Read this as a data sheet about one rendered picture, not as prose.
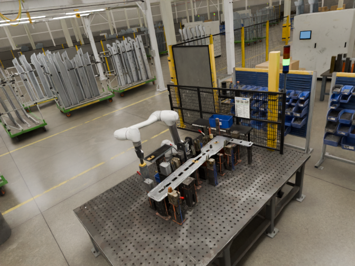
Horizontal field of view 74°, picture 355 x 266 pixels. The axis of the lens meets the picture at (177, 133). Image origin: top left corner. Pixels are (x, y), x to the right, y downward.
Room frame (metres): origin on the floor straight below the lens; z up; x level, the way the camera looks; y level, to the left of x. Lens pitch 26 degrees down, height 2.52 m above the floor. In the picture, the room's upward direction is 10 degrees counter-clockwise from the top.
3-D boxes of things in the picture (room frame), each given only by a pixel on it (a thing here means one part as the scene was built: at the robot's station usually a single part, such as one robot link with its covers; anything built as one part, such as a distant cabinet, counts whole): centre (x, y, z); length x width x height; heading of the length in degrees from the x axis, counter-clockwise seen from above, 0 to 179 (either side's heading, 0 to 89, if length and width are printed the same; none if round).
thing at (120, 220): (2.32, -0.14, 0.68); 2.56 x 1.61 x 0.04; 128
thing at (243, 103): (2.97, -0.93, 1.30); 0.23 x 0.02 x 0.31; 46
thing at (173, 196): (1.75, 0.13, 0.88); 0.15 x 0.11 x 0.36; 46
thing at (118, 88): (10.21, 1.57, 0.88); 1.91 x 1.01 x 1.76; 130
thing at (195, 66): (5.00, -0.53, 1.00); 1.34 x 0.14 x 2.00; 38
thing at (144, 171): (2.19, 0.43, 0.92); 0.08 x 0.08 x 0.44; 46
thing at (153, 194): (2.28, -0.14, 1.00); 1.38 x 0.22 x 0.02; 136
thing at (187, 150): (2.52, -0.07, 0.94); 0.18 x 0.13 x 0.49; 136
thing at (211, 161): (2.23, -0.32, 0.87); 0.12 x 0.09 x 0.35; 46
